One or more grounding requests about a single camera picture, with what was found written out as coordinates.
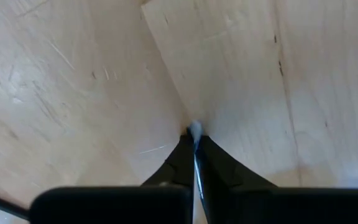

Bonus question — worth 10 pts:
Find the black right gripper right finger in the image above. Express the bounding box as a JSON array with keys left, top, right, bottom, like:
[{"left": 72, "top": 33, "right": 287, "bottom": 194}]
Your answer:
[{"left": 196, "top": 135, "right": 358, "bottom": 224}]

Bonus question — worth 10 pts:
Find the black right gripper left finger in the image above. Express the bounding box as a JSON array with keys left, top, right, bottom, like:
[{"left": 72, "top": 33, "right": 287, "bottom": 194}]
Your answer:
[{"left": 29, "top": 132, "right": 196, "bottom": 224}]

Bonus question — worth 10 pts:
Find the black handled paint brush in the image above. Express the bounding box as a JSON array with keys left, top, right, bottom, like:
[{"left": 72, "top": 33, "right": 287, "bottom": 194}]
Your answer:
[{"left": 187, "top": 120, "right": 211, "bottom": 224}]

